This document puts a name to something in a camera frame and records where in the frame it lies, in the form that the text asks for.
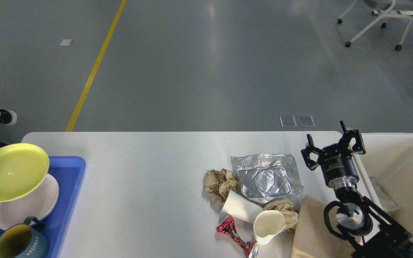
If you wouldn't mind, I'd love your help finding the black white sneaker far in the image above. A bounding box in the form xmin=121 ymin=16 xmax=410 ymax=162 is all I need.
xmin=0 ymin=108 xmax=18 ymax=126

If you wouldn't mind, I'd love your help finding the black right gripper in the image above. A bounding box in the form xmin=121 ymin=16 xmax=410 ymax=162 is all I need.
xmin=301 ymin=120 xmax=366 ymax=189

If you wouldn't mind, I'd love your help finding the red foil wrapper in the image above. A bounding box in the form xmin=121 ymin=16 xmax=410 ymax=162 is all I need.
xmin=216 ymin=215 xmax=256 ymax=258

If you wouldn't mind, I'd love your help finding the crumpled brown paper ball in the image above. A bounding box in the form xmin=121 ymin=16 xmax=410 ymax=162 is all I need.
xmin=203 ymin=168 xmax=238 ymax=205

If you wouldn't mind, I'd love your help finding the yellow plastic plate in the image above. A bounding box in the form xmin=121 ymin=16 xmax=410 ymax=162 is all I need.
xmin=0 ymin=143 xmax=49 ymax=202

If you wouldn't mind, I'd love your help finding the white plate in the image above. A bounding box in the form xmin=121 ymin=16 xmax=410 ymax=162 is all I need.
xmin=0 ymin=174 xmax=60 ymax=230

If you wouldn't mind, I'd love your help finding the brown paper bag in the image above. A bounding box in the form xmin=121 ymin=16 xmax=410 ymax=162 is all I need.
xmin=291 ymin=194 xmax=355 ymax=258

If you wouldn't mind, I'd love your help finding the beige plastic bin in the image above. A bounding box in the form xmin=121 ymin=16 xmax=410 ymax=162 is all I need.
xmin=350 ymin=132 xmax=413 ymax=258

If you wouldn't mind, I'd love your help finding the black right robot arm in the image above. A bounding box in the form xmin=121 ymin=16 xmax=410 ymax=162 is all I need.
xmin=301 ymin=121 xmax=413 ymax=258

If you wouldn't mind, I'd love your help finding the white rolling chair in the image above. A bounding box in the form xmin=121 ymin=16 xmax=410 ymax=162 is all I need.
xmin=345 ymin=0 xmax=413 ymax=51

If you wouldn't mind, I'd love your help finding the blue plastic tray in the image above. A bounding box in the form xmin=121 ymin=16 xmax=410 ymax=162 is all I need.
xmin=0 ymin=156 xmax=86 ymax=258

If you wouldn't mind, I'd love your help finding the white paper cup lying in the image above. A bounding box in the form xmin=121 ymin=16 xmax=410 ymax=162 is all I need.
xmin=219 ymin=191 xmax=263 ymax=224

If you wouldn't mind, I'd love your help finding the crushed white paper cup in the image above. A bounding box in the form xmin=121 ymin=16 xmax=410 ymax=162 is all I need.
xmin=253 ymin=210 xmax=286 ymax=245

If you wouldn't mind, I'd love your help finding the teal HOME mug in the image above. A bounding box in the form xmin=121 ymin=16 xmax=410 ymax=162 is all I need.
xmin=0 ymin=216 xmax=50 ymax=258

